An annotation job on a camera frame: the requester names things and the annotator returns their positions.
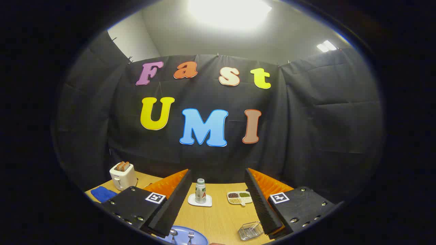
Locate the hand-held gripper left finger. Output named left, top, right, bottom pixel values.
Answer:
left=101, top=168, right=193, bottom=239

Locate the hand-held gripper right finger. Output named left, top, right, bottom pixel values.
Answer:
left=245, top=168, right=344, bottom=240

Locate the white square coaster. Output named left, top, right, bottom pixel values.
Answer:
left=188, top=194, right=213, bottom=207

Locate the white divided bean dish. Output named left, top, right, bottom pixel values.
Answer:
left=227, top=191, right=253, bottom=207

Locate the small white drink bottle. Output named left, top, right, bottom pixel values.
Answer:
left=195, top=178, right=207, bottom=204

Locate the blue round plate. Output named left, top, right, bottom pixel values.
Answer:
left=159, top=226, right=209, bottom=245

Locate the white toaster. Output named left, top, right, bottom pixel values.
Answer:
left=109, top=163, right=138, bottom=191

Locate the blue folded cloth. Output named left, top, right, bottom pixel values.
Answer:
left=91, top=186, right=118, bottom=203

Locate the small ceiling light panel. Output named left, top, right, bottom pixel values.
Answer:
left=317, top=40, right=338, bottom=52

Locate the large ceiling light panel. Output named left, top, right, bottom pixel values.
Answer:
left=187, top=0, right=273, bottom=29

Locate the metal wire basket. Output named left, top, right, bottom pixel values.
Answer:
left=237, top=222, right=264, bottom=241

